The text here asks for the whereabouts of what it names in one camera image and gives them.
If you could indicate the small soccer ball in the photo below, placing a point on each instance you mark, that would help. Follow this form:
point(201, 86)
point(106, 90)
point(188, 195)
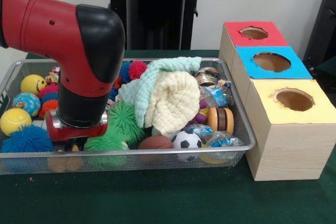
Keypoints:
point(187, 140)

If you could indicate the metal mesh bin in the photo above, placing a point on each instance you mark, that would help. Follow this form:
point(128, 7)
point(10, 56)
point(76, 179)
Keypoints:
point(157, 163)

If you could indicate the multicolour spiky caterpillar toy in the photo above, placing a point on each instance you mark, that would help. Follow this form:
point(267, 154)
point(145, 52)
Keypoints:
point(131, 69)

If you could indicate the yellow smiley ball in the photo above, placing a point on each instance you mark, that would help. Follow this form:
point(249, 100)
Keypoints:
point(32, 85)

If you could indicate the black chair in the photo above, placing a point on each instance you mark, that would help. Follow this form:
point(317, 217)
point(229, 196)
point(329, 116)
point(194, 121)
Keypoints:
point(325, 24)

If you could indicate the brown plush toy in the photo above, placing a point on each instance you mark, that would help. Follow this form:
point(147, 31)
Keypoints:
point(64, 163)

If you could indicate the wooden box with three holes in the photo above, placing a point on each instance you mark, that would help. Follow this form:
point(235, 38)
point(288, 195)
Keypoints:
point(288, 150)

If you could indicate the blue spiky rubber ball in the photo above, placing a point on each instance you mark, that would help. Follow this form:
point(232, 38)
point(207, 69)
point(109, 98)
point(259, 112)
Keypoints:
point(26, 140)

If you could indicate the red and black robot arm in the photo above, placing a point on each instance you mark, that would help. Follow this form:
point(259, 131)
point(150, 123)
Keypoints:
point(39, 24)

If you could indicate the dark green side table cloth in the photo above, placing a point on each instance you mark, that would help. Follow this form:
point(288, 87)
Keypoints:
point(329, 66)

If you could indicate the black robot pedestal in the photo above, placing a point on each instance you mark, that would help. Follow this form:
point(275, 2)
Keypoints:
point(155, 11)

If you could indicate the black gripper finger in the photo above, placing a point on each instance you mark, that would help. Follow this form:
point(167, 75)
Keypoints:
point(83, 142)
point(69, 144)

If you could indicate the cream knitted cloth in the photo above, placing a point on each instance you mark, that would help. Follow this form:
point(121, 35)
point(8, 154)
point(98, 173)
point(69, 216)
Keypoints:
point(173, 103)

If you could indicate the wooden toy burger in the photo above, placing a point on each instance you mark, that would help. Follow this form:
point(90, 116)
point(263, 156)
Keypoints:
point(220, 120)

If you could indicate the mint knitted cloth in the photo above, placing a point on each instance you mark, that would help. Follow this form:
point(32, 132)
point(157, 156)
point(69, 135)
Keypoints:
point(139, 90)

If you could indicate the yellow tennis ball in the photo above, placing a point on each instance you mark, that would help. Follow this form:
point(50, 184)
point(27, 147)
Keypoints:
point(14, 120)

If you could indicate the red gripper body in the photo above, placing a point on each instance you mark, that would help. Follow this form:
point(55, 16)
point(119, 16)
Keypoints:
point(76, 133)

